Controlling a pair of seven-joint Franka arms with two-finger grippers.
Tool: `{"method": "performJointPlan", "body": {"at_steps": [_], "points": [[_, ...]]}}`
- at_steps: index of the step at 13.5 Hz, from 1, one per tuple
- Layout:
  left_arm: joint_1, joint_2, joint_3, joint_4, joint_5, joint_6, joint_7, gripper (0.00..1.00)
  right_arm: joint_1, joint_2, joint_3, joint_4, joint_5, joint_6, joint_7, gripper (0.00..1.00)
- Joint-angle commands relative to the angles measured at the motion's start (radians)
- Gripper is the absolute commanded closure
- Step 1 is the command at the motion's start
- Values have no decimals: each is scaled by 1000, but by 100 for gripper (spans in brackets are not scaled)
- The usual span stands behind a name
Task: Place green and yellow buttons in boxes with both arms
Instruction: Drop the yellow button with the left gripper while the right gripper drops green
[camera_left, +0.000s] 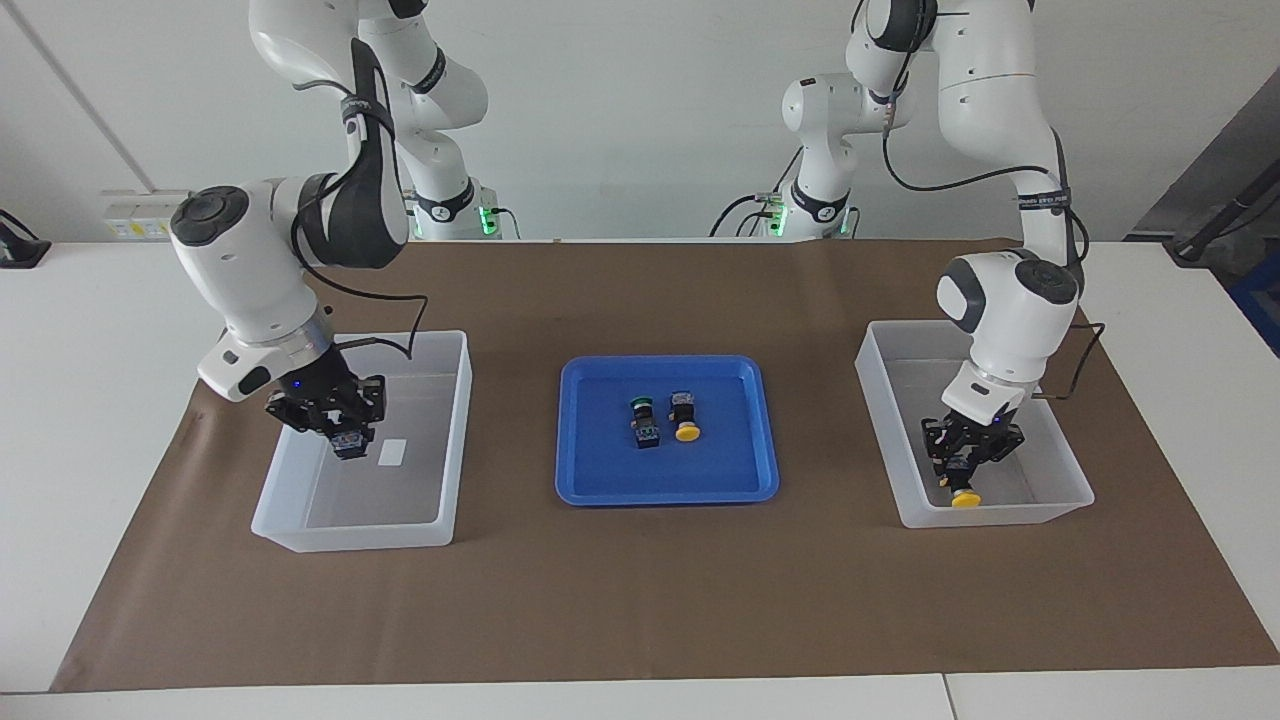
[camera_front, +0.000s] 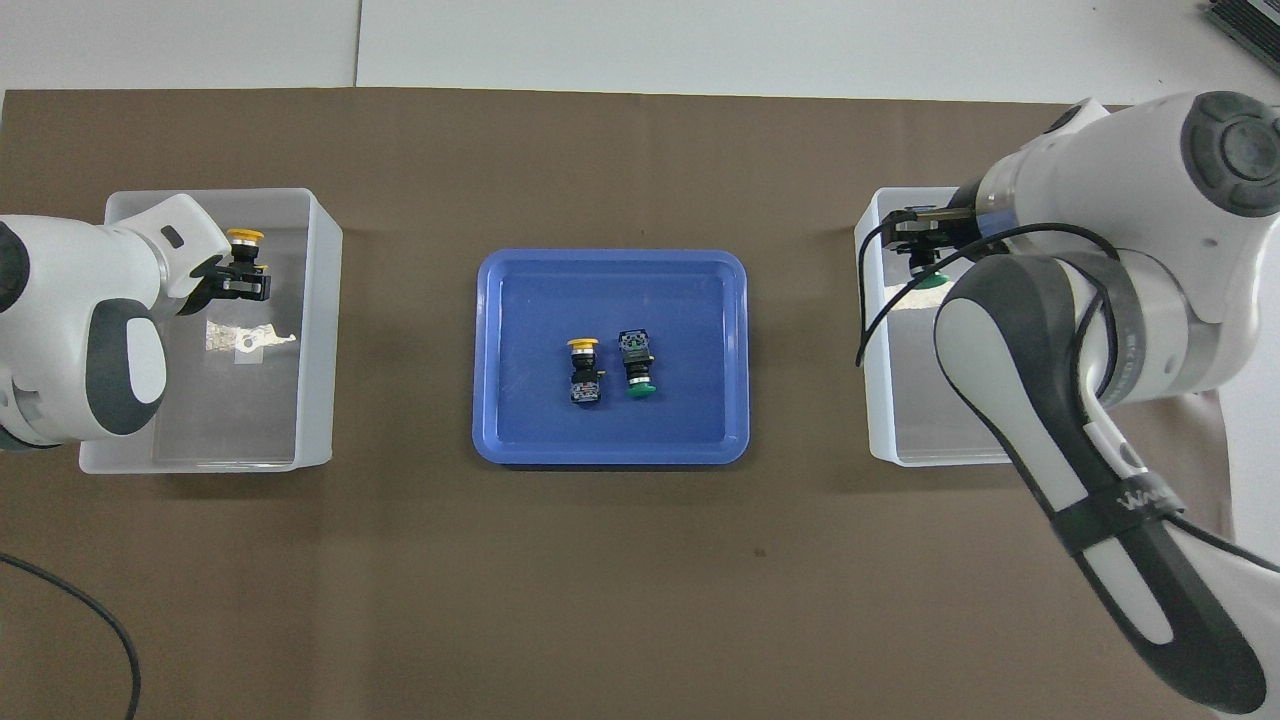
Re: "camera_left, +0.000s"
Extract black desk object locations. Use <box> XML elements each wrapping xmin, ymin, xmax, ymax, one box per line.
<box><xmin>0</xmin><ymin>208</ymin><xmax>51</xmax><ymax>269</ymax></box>

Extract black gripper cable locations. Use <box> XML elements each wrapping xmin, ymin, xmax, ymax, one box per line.
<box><xmin>880</xmin><ymin>90</ymin><xmax>1106</xmax><ymax>401</ymax></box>
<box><xmin>290</xmin><ymin>40</ymin><xmax>433</xmax><ymax>363</ymax></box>

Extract translucent white plastic box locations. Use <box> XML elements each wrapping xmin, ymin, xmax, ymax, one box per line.
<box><xmin>855</xmin><ymin>319</ymin><xmax>1096</xmax><ymax>530</ymax></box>
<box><xmin>250</xmin><ymin>330</ymin><xmax>473</xmax><ymax>554</ymax></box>

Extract brown paper table mat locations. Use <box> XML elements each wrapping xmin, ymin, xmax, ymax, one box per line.
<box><xmin>50</xmin><ymin>238</ymin><xmax>1280</xmax><ymax>693</ymax></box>

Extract blue crate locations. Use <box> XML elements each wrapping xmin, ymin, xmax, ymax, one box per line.
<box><xmin>1228</xmin><ymin>255</ymin><xmax>1280</xmax><ymax>356</ymax></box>

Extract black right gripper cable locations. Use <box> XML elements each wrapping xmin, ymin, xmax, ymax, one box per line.
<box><xmin>290</xmin><ymin>40</ymin><xmax>433</xmax><ymax>363</ymax></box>

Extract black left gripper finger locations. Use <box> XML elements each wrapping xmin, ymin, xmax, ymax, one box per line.
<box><xmin>975</xmin><ymin>425</ymin><xmax>1028</xmax><ymax>473</ymax></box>
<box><xmin>922</xmin><ymin>418</ymin><xmax>963</xmax><ymax>488</ymax></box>

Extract yellow push button switch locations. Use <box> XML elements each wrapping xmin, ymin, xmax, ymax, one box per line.
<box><xmin>668</xmin><ymin>391</ymin><xmax>703</xmax><ymax>444</ymax></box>
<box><xmin>945</xmin><ymin>455</ymin><xmax>986</xmax><ymax>511</ymax></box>

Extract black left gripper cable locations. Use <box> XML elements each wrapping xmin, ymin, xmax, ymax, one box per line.
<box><xmin>880</xmin><ymin>90</ymin><xmax>1106</xmax><ymax>401</ymax></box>

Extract blue plastic tray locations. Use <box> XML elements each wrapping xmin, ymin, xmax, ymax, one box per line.
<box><xmin>555</xmin><ymin>355</ymin><xmax>781</xmax><ymax>507</ymax></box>

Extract black metal stand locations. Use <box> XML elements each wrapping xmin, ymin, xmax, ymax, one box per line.
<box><xmin>1165</xmin><ymin>160</ymin><xmax>1280</xmax><ymax>263</ymax></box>

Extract white wall socket box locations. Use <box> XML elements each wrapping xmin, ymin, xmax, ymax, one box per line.
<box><xmin>100</xmin><ymin>190</ymin><xmax>193</xmax><ymax>241</ymax></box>

